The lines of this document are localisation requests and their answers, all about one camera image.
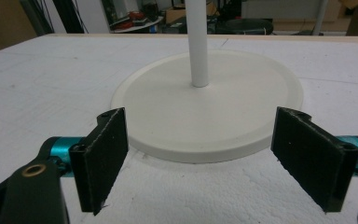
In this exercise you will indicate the white metal stand leg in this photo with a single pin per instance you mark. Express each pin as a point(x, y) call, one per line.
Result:
point(319, 15)

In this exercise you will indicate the cluttered white background table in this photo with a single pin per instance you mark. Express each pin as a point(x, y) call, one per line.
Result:
point(136, 21)

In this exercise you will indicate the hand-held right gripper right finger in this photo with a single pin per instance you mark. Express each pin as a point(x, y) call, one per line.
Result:
point(310, 158)

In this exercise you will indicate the black tripod legs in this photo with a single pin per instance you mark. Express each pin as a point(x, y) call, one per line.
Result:
point(65, 15)

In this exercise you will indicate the white foam sheet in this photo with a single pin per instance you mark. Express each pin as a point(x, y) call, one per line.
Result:
point(74, 77)

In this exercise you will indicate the white round-base pole stand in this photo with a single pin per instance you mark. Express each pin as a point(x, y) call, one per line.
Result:
point(211, 115)

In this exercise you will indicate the black round stool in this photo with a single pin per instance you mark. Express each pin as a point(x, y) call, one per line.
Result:
point(245, 26)

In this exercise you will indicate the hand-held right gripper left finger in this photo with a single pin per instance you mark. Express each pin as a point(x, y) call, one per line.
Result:
point(101, 161)

